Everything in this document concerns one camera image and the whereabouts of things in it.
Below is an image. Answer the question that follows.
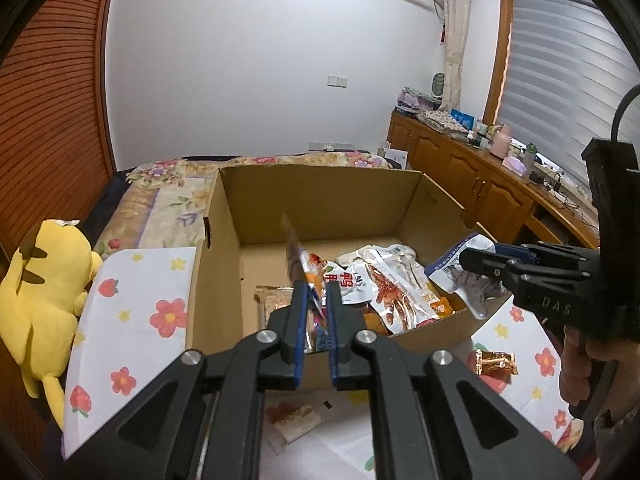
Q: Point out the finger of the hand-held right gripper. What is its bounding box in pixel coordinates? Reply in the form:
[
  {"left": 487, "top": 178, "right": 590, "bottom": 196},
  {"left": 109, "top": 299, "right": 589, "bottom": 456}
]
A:
[
  {"left": 492, "top": 241, "right": 600, "bottom": 267},
  {"left": 458, "top": 248, "right": 593, "bottom": 292}
]

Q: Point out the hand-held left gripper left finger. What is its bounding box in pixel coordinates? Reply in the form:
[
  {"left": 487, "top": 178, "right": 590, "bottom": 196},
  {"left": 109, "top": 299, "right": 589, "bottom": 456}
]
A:
[{"left": 62, "top": 282, "right": 309, "bottom": 480}]

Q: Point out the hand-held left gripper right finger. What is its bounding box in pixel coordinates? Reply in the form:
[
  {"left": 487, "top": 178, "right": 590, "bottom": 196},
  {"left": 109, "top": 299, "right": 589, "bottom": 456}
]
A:
[{"left": 325, "top": 281, "right": 583, "bottom": 480}]

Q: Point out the white snack packet blue edge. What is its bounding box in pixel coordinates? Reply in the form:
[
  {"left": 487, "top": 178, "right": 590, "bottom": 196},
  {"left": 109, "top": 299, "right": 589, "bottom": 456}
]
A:
[{"left": 424, "top": 234, "right": 507, "bottom": 321}]

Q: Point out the thin orange snack packet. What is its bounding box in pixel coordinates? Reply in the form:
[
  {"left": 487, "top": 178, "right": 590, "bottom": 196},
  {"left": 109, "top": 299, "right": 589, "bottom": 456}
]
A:
[{"left": 281, "top": 212, "right": 332, "bottom": 357}]

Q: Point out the cardboard box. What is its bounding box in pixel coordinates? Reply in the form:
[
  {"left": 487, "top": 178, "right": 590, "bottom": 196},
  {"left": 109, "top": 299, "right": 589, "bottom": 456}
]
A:
[{"left": 187, "top": 164, "right": 502, "bottom": 394}]

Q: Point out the person's right forearm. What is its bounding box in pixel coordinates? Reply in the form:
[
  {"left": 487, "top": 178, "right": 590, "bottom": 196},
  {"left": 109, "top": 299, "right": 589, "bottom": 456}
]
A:
[{"left": 594, "top": 404, "right": 637, "bottom": 462}]

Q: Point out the person's right hand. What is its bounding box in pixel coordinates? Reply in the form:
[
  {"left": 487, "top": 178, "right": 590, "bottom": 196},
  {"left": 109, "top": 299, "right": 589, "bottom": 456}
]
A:
[{"left": 559, "top": 326, "right": 595, "bottom": 406}]

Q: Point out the brown snack packet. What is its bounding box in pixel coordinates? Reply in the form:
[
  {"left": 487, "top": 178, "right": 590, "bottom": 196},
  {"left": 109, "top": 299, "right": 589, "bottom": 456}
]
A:
[{"left": 255, "top": 285, "right": 297, "bottom": 332}]

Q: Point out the red and white snack packet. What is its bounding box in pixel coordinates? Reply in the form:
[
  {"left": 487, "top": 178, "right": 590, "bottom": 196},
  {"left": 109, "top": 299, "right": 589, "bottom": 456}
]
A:
[{"left": 324, "top": 260, "right": 374, "bottom": 307}]

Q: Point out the black charger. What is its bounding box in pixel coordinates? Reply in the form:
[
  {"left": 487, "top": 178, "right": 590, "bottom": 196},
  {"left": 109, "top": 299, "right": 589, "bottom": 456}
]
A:
[{"left": 530, "top": 170, "right": 564, "bottom": 191}]

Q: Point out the wooden cabinet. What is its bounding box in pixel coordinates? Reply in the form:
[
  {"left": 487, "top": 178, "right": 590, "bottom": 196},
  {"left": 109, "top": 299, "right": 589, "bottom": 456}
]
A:
[{"left": 387, "top": 111, "right": 601, "bottom": 252}]

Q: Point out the beige snack packet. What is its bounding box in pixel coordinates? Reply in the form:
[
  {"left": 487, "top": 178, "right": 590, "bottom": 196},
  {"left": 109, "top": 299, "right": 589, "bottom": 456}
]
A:
[{"left": 264, "top": 394, "right": 334, "bottom": 454}]

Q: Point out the gold wrapped candy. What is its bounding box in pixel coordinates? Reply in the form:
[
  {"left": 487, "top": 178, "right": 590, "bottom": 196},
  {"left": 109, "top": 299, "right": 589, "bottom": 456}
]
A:
[{"left": 475, "top": 349, "right": 520, "bottom": 377}]

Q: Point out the pink thermos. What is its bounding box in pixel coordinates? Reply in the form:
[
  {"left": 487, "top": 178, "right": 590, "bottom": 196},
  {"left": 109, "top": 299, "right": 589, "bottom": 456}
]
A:
[{"left": 490, "top": 124, "right": 512, "bottom": 160}]

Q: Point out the white paper bag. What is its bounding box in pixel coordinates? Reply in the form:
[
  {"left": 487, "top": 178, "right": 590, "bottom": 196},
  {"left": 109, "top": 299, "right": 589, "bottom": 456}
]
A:
[{"left": 377, "top": 146, "right": 409, "bottom": 169}]

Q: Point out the patterned cloth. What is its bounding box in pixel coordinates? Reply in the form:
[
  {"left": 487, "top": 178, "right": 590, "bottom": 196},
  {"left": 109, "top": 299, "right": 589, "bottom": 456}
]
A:
[{"left": 419, "top": 110, "right": 469, "bottom": 134}]

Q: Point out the white flower-print cloth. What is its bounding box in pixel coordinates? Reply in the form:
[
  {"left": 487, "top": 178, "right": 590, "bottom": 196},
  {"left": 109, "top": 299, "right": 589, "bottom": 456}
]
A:
[{"left": 60, "top": 247, "right": 587, "bottom": 480}]

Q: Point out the grey window blind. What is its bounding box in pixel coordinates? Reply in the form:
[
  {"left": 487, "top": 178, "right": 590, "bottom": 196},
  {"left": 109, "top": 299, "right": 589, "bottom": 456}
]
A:
[{"left": 497, "top": 0, "right": 640, "bottom": 197}]

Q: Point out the folded fabric pile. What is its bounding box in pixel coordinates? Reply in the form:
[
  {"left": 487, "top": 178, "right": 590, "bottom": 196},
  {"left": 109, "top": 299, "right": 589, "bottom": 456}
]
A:
[{"left": 397, "top": 89, "right": 441, "bottom": 114}]

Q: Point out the floral blanket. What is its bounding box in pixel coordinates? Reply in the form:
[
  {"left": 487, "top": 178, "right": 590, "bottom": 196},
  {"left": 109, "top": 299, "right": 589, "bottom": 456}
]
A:
[{"left": 95, "top": 152, "right": 396, "bottom": 262}]

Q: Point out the cream curtain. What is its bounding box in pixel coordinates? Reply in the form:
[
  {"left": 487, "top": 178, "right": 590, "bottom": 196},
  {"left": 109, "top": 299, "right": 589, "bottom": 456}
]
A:
[{"left": 442, "top": 0, "right": 474, "bottom": 112}]

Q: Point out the yellow plush toy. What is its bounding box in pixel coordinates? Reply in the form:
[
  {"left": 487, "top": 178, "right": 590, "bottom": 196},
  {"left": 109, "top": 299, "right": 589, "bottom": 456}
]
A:
[{"left": 0, "top": 218, "right": 104, "bottom": 431}]

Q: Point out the wooden slatted wardrobe door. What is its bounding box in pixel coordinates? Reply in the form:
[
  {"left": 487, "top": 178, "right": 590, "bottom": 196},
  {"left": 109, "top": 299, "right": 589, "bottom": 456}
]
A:
[{"left": 0, "top": 0, "right": 122, "bottom": 257}]

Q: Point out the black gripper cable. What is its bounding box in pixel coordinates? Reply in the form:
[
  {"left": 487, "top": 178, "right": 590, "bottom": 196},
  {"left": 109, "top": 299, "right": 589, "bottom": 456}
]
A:
[{"left": 611, "top": 85, "right": 640, "bottom": 142}]

